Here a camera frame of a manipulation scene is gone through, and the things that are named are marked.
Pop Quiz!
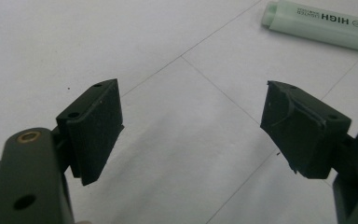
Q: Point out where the light green highlighter pen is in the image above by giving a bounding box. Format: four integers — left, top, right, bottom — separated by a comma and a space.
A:
260, 0, 358, 56

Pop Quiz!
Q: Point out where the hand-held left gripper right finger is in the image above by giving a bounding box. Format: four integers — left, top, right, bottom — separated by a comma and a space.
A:
259, 80, 352, 180

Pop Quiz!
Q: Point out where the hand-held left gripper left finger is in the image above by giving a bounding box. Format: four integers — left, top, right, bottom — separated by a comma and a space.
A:
55, 77, 125, 187

